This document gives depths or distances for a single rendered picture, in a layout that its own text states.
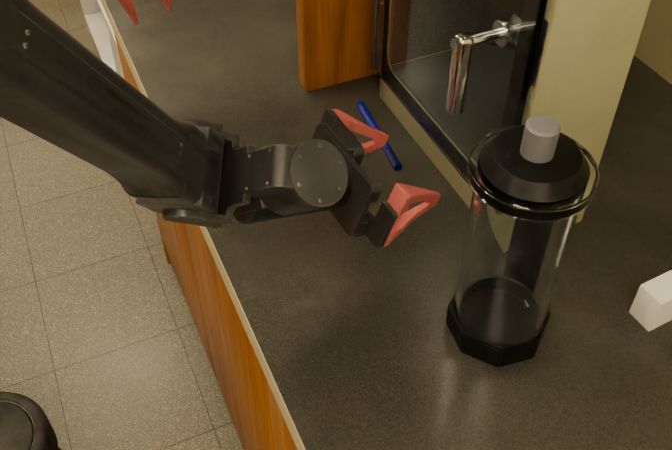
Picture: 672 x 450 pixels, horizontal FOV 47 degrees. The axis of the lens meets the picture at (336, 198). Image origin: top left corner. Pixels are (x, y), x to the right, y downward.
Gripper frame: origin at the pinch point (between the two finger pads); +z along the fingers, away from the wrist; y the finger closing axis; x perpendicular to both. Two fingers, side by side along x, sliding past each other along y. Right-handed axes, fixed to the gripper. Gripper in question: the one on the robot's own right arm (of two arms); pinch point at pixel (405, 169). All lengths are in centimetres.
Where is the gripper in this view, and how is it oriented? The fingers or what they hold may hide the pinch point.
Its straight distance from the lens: 81.1
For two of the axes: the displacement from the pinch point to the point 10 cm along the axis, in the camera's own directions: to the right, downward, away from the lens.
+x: -3.0, 7.4, 6.0
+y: -5.0, -6.6, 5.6
